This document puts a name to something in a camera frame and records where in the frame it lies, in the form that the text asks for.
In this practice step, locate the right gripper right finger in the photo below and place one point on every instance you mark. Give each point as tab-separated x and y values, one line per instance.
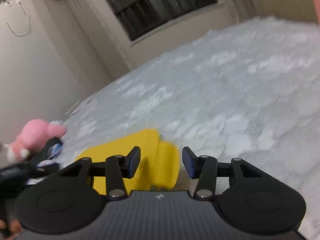
202	168

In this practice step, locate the blue patterned pencil case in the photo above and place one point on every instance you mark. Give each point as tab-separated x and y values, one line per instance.
50	155

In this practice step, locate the person's left hand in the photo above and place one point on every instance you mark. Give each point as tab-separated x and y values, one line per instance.
10	228

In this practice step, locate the white quilted mattress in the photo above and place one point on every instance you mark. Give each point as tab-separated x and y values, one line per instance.
249	91

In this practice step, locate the beige curtain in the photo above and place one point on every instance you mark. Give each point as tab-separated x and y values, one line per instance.
100	38

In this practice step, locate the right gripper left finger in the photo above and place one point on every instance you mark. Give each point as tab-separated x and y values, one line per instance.
117	168

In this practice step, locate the pink plush toy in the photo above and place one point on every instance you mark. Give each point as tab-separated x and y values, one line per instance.
32	139

